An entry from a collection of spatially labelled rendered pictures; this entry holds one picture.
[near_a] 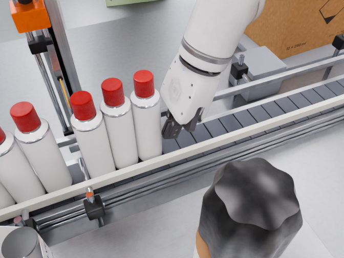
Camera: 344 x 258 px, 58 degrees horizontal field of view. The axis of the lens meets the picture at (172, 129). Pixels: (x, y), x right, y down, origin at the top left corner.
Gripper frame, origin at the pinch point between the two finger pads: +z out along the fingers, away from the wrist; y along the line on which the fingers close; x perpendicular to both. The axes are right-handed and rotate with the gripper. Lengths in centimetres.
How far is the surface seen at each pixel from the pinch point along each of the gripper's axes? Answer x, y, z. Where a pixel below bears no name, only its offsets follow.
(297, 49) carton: 48, -20, -10
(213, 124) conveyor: 12.8, -2.9, 2.1
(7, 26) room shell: -15, -238, 105
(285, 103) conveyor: 30.9, -2.1, -4.4
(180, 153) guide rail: 1.0, 4.1, 2.7
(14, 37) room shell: -11, -219, 104
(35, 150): -24.8, 2.1, 0.9
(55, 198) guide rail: -21.5, 4.3, 11.4
